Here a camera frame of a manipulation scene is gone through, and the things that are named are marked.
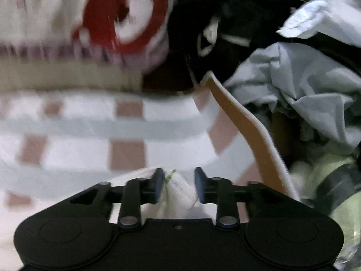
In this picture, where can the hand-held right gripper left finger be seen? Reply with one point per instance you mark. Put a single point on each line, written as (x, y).
(158, 187)

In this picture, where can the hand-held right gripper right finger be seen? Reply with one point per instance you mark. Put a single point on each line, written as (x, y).
(200, 187)

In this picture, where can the white pajama top green buttons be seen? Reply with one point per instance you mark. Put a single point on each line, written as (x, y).
(177, 196)

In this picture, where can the pale green cloth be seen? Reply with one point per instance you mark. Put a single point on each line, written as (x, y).
(318, 180)

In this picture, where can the beige bed base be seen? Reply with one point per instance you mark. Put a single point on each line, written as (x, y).
(70, 76)

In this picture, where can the light blue crumpled garment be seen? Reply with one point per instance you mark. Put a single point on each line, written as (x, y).
(304, 90)

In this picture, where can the black garment white stripes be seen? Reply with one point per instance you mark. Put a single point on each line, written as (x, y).
(239, 14)

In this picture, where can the white crumpled shirt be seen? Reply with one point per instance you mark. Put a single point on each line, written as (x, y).
(324, 17)

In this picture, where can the white quilt red bear print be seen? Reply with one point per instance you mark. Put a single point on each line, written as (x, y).
(42, 8)

